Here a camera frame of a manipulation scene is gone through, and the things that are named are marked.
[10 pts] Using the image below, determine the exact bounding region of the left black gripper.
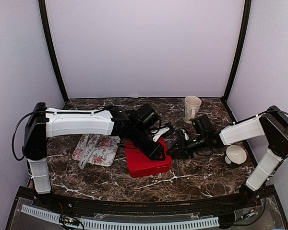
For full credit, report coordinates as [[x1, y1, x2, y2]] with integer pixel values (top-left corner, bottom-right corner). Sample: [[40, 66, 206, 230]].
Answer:
[[129, 125, 166, 160]]

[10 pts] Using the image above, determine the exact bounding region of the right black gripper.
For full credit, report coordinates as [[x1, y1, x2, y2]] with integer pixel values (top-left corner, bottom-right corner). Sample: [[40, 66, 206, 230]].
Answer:
[[167, 134, 207, 160]]

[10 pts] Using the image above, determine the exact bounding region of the red box lid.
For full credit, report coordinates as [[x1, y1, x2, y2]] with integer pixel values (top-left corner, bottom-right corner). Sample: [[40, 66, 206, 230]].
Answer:
[[124, 140, 172, 178]]

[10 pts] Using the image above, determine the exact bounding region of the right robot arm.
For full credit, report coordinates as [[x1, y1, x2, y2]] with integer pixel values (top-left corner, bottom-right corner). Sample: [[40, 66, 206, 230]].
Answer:
[[167, 105, 288, 208]]

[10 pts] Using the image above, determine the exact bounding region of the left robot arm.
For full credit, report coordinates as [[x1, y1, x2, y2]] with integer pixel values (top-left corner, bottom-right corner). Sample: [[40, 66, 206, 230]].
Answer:
[[22, 103, 168, 209]]

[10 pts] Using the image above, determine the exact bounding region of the cream ceramic mug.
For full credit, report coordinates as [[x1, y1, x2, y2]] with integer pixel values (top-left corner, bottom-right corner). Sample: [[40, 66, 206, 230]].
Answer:
[[183, 95, 202, 124]]

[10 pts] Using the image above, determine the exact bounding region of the floral rectangular tray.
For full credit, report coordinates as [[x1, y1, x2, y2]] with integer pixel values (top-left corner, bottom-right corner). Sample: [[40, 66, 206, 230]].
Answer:
[[72, 134, 120, 167]]

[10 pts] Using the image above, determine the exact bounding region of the white and dark bowl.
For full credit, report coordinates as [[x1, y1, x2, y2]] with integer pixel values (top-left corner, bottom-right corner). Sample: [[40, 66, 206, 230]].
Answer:
[[225, 145, 247, 166]]

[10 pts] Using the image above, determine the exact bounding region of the small circuit board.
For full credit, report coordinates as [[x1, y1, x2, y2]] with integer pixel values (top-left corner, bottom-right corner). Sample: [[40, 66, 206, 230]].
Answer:
[[59, 215, 80, 227]]

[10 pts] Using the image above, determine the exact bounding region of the white slotted cable duct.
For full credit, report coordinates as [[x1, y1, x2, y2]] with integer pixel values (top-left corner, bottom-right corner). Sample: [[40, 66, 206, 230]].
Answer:
[[21, 205, 219, 230]]

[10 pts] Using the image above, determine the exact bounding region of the black front table rail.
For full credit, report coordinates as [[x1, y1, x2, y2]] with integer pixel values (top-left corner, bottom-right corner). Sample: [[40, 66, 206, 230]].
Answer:
[[42, 193, 254, 216]]

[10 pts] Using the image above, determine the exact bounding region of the right black frame post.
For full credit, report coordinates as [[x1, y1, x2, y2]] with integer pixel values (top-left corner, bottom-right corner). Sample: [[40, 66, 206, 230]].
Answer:
[[223, 0, 252, 99]]

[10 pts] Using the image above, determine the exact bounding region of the black frame post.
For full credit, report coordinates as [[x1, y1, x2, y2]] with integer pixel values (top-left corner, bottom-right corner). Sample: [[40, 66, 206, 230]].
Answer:
[[223, 0, 252, 99], [38, 0, 69, 103]]

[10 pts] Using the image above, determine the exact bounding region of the left black frame post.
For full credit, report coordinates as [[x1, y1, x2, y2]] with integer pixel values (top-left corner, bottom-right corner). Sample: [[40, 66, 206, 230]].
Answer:
[[38, 0, 69, 103]]

